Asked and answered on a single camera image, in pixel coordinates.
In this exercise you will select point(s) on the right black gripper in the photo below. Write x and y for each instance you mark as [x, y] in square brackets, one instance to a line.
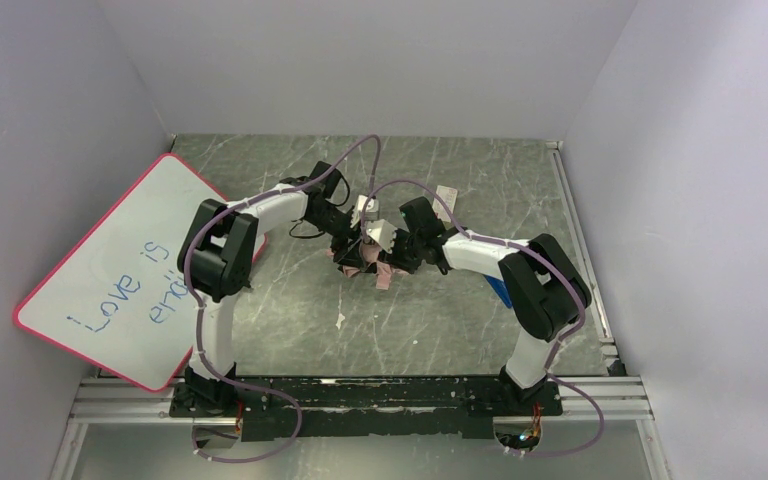
[398, 248]

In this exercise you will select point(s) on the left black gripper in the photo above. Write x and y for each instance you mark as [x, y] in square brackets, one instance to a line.
[345, 245]

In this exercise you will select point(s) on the pink and black umbrella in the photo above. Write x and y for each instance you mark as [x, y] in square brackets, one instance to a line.
[364, 259]

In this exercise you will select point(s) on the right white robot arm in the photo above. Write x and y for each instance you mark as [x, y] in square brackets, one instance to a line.
[545, 290]

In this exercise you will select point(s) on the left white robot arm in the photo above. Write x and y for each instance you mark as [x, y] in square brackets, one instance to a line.
[216, 259]

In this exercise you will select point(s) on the small white cardboard box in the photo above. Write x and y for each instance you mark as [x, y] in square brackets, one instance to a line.
[445, 202]

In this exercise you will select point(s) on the blue marker pen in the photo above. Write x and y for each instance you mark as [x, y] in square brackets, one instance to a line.
[500, 289]

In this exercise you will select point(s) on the red framed whiteboard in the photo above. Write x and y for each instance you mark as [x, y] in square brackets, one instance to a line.
[117, 299]

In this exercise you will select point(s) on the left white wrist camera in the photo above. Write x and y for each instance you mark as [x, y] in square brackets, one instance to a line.
[365, 208]

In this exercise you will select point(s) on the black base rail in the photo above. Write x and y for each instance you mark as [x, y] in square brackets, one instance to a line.
[381, 405]

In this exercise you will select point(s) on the aluminium frame rail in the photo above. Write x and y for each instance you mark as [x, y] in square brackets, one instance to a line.
[114, 431]

